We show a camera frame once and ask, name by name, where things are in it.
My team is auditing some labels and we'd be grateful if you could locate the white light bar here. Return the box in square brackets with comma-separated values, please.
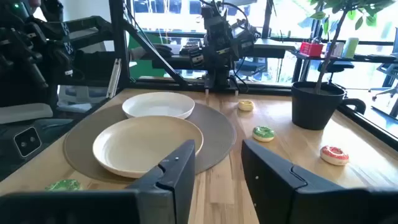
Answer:
[105, 58, 123, 99]

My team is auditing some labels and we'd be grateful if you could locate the red box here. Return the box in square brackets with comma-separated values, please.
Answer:
[299, 41, 325, 58]

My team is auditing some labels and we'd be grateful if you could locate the beige round plate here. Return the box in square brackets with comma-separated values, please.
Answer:
[92, 115, 205, 179]

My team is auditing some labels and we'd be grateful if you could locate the black shelf desk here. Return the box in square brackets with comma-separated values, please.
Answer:
[290, 50, 398, 64]

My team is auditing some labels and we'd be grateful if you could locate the red sprinkled donut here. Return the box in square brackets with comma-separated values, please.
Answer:
[320, 144, 350, 167]

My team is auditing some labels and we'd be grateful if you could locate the black square table-level camera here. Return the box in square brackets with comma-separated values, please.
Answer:
[13, 126, 42, 158]

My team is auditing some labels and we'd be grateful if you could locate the light grey pad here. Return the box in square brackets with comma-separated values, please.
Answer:
[0, 103, 54, 125]

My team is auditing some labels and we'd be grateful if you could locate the black plant pot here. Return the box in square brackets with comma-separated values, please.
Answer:
[290, 81, 367, 131]

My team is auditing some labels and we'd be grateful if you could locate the round brown placemat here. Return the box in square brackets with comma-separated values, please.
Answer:
[63, 102, 237, 184]

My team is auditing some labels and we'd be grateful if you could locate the white round plate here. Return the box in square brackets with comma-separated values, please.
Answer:
[121, 91, 196, 120]

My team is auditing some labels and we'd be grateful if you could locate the green sprinkled donut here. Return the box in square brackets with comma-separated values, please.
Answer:
[44, 179, 83, 192]
[252, 125, 276, 143]

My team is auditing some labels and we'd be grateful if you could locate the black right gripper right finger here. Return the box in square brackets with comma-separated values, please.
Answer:
[241, 139, 398, 224]

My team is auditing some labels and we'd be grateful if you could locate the pale green cylinder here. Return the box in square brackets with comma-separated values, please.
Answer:
[341, 37, 360, 59]

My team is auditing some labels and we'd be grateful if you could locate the office chair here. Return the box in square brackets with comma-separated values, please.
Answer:
[368, 63, 398, 103]

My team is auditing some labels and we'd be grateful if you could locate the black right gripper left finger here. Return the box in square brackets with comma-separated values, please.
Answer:
[0, 139, 197, 224]

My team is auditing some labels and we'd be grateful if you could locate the green board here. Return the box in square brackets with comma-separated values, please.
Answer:
[128, 33, 167, 79]

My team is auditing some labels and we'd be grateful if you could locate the green leafy plant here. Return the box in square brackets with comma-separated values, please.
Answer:
[306, 0, 396, 94]

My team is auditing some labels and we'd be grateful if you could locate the yellow glazed donut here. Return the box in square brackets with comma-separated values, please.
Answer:
[238, 100, 255, 112]

